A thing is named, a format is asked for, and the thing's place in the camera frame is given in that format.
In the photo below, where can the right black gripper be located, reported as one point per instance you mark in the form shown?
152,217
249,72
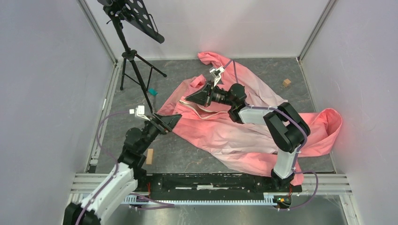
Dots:
201,96

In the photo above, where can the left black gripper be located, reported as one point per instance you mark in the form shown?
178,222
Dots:
164,123

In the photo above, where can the pink zip jacket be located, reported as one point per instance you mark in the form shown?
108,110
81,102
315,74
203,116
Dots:
247,148

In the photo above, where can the black perforated music stand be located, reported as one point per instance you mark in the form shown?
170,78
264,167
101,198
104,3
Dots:
135,13

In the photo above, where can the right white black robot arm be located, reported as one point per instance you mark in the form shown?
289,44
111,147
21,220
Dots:
288,130

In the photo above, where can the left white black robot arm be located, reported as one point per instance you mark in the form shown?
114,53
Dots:
124,178

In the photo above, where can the small teal block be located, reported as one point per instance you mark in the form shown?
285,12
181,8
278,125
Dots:
153,92

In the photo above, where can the long wooden block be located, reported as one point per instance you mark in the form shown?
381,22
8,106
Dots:
149,157

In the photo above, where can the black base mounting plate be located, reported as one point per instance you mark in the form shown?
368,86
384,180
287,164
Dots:
209,186

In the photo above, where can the small wooden cube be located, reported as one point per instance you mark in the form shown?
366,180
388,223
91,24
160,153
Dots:
286,83

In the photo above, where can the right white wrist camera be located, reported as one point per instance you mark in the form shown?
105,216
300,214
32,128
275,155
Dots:
216,72

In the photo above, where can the white slotted cable duct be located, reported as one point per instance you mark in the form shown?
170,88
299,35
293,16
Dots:
268,200

